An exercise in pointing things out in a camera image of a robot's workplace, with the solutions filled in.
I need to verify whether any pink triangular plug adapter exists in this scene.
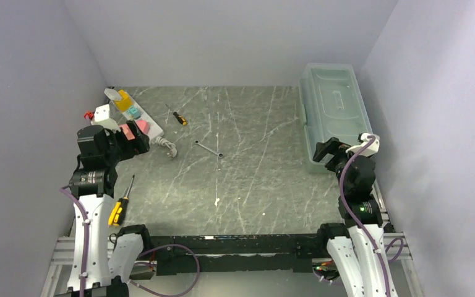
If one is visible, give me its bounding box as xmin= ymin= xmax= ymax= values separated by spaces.
xmin=119 ymin=119 xmax=150 ymax=140

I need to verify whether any white power strip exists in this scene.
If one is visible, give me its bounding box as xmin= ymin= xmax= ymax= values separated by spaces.
xmin=110 ymin=95 xmax=165 ymax=142

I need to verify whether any yellow cube plug adapter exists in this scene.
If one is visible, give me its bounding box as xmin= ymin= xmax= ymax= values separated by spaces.
xmin=114 ymin=90 xmax=133 ymax=113

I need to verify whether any white plug adapter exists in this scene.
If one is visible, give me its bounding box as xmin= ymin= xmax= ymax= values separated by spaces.
xmin=104 ymin=88 xmax=123 ymax=101

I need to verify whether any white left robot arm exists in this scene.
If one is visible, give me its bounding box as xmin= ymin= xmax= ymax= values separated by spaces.
xmin=61 ymin=125 xmax=153 ymax=296

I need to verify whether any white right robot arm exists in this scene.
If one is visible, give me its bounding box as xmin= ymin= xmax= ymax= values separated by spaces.
xmin=312 ymin=133 xmax=398 ymax=296

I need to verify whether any teal plug adapter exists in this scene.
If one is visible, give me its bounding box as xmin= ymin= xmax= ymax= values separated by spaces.
xmin=127 ymin=106 xmax=141 ymax=119

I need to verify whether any translucent green storage box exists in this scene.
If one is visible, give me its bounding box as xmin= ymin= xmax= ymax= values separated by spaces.
xmin=297 ymin=63 xmax=372 ymax=174

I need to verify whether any small black orange screwdriver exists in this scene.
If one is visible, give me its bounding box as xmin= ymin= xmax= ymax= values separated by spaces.
xmin=166 ymin=105 xmax=187 ymax=126

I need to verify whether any yellow black large screwdriver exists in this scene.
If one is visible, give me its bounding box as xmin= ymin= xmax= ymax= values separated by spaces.
xmin=108 ymin=174 xmax=135 ymax=226

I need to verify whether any silver combination wrench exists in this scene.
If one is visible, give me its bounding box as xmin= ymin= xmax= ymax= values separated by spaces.
xmin=194 ymin=140 xmax=224 ymax=158

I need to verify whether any white coiled power cord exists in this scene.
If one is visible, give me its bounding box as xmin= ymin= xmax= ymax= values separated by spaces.
xmin=150 ymin=136 xmax=179 ymax=160

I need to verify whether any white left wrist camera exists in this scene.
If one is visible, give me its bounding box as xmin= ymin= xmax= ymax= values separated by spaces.
xmin=90 ymin=104 xmax=121 ymax=131

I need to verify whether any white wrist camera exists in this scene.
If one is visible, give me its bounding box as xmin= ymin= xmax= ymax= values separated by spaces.
xmin=346 ymin=132 xmax=380 ymax=157
xmin=90 ymin=104 xmax=121 ymax=131

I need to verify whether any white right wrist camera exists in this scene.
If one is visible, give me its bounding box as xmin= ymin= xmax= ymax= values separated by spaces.
xmin=346 ymin=132 xmax=380 ymax=157

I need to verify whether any black aluminium base frame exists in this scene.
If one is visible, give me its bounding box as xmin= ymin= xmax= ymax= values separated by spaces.
xmin=51 ymin=231 xmax=413 ymax=297

